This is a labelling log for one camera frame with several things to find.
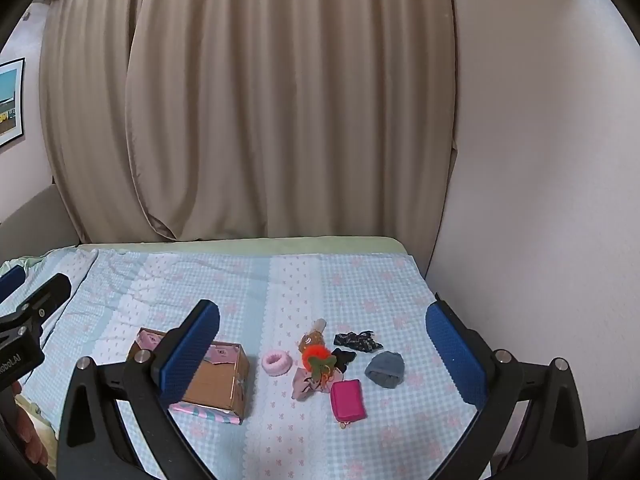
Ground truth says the beige curtain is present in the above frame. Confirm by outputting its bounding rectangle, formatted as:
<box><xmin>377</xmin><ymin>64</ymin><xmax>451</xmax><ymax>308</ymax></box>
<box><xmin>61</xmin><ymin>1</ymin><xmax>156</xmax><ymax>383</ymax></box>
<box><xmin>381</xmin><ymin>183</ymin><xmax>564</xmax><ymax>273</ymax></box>
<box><xmin>39</xmin><ymin>0</ymin><xmax>458</xmax><ymax>243</ymax></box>

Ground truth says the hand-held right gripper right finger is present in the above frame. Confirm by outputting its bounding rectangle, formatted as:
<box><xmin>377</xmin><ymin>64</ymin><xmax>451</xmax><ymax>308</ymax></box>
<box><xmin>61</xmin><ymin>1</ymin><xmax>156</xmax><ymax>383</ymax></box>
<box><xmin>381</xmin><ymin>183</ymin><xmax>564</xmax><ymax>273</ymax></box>
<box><xmin>425</xmin><ymin>292</ymin><xmax>590</xmax><ymax>480</ymax></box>

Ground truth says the blue checked blanket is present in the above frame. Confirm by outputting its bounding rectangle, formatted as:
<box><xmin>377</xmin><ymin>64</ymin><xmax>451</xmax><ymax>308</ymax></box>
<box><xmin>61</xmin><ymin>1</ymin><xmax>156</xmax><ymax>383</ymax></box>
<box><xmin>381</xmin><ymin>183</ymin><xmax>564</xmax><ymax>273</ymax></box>
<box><xmin>0</xmin><ymin>247</ymin><xmax>501</xmax><ymax>480</ymax></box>

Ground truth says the person's left hand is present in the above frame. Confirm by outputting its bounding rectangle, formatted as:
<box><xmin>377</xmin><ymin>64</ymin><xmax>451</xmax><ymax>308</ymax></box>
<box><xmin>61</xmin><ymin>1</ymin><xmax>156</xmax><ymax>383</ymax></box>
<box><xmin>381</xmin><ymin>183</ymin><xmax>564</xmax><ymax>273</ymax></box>
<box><xmin>14</xmin><ymin>379</ymin><xmax>52</xmax><ymax>467</ymax></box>

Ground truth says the beige headboard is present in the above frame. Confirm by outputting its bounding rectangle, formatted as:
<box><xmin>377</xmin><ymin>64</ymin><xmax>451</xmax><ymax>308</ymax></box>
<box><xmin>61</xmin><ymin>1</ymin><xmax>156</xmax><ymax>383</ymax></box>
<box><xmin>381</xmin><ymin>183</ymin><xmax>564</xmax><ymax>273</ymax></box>
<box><xmin>0</xmin><ymin>185</ymin><xmax>81</xmax><ymax>261</ymax></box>

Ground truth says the cardboard box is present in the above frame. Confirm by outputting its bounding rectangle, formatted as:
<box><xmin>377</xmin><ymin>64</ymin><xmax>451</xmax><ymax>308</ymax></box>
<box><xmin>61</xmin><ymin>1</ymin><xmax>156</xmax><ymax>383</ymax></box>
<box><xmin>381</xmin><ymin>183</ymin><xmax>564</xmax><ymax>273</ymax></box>
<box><xmin>126</xmin><ymin>327</ymin><xmax>251</xmax><ymax>425</ymax></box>

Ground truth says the orange carrot plush toy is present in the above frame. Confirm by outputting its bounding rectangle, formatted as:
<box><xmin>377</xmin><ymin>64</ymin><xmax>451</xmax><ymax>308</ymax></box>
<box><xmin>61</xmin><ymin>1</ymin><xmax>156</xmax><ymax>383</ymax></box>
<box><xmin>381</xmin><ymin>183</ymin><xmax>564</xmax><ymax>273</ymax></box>
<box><xmin>301</xmin><ymin>345</ymin><xmax>337</xmax><ymax>378</ymax></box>

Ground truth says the magenta zip pouch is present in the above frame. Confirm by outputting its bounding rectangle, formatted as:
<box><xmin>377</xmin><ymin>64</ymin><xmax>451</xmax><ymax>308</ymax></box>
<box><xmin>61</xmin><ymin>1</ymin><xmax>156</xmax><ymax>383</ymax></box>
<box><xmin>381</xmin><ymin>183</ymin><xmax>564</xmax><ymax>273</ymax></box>
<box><xmin>330</xmin><ymin>380</ymin><xmax>367</xmax><ymax>428</ymax></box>

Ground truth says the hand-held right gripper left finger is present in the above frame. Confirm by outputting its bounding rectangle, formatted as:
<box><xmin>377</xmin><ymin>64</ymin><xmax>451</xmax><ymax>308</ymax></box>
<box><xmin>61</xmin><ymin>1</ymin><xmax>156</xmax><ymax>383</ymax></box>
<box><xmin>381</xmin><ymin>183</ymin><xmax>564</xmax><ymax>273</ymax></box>
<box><xmin>56</xmin><ymin>299</ymin><xmax>221</xmax><ymax>480</ymax></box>

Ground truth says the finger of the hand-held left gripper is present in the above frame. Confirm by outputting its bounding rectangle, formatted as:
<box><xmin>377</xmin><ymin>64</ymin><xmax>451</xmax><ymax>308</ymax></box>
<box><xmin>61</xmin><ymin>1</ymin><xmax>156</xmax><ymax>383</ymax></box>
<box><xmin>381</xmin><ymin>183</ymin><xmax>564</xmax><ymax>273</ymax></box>
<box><xmin>15</xmin><ymin>272</ymin><xmax>72</xmax><ymax>321</ymax></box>
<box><xmin>0</xmin><ymin>265</ymin><xmax>27</xmax><ymax>305</ymax></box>

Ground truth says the dusty pink cloth bow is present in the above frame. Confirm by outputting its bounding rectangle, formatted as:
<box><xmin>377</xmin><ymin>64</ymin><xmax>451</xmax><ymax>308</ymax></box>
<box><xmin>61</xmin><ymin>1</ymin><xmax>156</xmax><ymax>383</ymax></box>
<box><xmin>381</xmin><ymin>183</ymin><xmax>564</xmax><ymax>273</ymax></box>
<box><xmin>291</xmin><ymin>366</ymin><xmax>346</xmax><ymax>401</ymax></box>

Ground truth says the pink fuzzy scrunchie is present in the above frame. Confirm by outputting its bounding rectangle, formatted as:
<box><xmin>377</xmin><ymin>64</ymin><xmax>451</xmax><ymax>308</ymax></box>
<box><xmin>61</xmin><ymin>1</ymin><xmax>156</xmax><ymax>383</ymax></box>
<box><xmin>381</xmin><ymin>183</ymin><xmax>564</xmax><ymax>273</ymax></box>
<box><xmin>262</xmin><ymin>351</ymin><xmax>292</xmax><ymax>377</ymax></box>

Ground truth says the black patterned cloth bow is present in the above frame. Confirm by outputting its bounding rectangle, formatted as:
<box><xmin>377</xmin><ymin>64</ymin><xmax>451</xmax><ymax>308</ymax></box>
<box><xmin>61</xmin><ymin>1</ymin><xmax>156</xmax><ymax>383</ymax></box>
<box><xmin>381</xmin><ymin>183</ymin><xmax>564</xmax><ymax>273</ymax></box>
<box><xmin>333</xmin><ymin>330</ymin><xmax>384</xmax><ymax>354</ymax></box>

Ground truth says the grey knit beanie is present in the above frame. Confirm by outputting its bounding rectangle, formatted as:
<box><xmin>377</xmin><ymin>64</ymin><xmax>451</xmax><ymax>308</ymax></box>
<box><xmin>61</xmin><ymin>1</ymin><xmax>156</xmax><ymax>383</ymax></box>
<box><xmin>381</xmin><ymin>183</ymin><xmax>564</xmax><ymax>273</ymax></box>
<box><xmin>364</xmin><ymin>351</ymin><xmax>405</xmax><ymax>389</ymax></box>

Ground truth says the pale green bed sheet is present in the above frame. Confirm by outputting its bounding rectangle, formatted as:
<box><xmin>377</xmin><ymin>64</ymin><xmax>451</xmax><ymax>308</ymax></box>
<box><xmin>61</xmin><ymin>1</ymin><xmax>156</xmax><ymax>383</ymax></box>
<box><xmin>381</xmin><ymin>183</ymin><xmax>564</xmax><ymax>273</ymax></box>
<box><xmin>0</xmin><ymin>236</ymin><xmax>407</xmax><ymax>273</ymax></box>

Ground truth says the framed wall picture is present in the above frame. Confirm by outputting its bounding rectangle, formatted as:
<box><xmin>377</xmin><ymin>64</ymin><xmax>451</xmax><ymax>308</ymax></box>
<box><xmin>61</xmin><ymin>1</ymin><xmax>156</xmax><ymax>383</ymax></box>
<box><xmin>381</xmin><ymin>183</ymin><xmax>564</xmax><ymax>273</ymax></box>
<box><xmin>0</xmin><ymin>57</ymin><xmax>26</xmax><ymax>148</ymax></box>

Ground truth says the brown plush toy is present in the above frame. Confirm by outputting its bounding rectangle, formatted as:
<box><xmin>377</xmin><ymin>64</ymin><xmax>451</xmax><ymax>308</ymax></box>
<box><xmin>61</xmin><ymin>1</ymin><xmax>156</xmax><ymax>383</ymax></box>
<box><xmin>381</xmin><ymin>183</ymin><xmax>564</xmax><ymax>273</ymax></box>
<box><xmin>298</xmin><ymin>318</ymin><xmax>327</xmax><ymax>356</ymax></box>

